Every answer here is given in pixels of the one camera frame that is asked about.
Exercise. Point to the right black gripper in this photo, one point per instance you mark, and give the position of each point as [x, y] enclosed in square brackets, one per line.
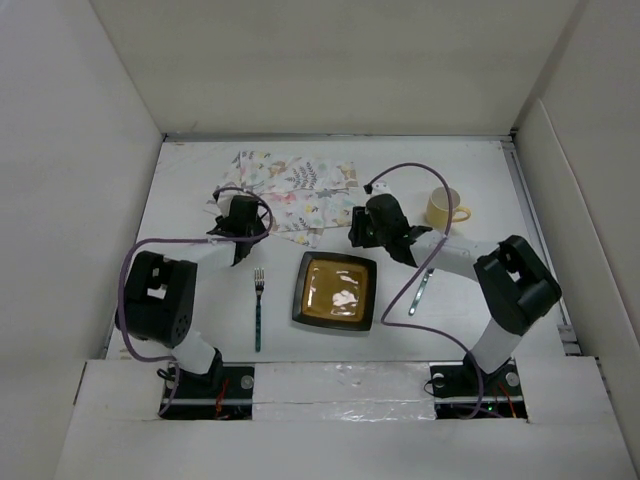
[361, 216]

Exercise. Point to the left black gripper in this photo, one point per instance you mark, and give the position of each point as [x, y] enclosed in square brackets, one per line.
[257, 231]

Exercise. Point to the floral patterned cloth napkin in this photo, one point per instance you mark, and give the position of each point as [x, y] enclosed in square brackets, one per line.
[307, 195]

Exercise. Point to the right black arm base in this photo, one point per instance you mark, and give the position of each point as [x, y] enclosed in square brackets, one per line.
[458, 392]

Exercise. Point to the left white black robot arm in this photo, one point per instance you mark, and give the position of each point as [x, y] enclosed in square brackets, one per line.
[157, 286]

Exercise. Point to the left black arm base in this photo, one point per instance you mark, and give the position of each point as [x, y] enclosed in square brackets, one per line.
[224, 393]

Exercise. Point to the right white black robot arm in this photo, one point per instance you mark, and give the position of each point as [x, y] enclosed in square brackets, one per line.
[517, 286]

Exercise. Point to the square black brown plate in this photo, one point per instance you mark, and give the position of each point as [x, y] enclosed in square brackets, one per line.
[335, 291]

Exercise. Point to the silver table knife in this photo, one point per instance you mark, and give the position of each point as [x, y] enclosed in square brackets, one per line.
[420, 291]

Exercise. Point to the yellow ceramic mug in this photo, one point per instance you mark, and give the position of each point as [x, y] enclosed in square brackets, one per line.
[439, 205]

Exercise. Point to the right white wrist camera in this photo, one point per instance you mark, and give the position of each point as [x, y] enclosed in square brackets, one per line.
[377, 188]

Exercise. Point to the fork with teal handle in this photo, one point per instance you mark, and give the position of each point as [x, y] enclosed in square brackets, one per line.
[259, 285]

